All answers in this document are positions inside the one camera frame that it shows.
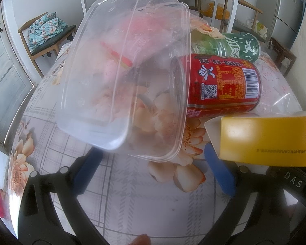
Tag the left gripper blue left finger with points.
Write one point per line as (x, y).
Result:
(85, 168)

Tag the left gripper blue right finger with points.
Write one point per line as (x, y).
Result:
(221, 172)

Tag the yellow white medicine box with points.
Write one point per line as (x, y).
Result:
(271, 141)

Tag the clear plastic food container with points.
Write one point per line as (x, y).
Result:
(117, 74)

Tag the clear printed plastic bag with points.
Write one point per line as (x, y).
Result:
(275, 104)

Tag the red drink can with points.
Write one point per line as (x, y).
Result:
(211, 85)

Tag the green label plastic bottle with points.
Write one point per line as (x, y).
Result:
(235, 45)

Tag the floral plastic tablecloth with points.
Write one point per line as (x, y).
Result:
(175, 202)

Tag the wooden chair with cushion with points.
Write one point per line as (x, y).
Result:
(52, 44)

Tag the small dark wooden stool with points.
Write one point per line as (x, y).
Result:
(282, 53)

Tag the floral blue cloth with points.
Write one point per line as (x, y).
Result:
(43, 29)

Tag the wooden chair dark seat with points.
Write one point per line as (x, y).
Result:
(245, 21)

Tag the white refrigerator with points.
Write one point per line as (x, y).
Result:
(282, 18)

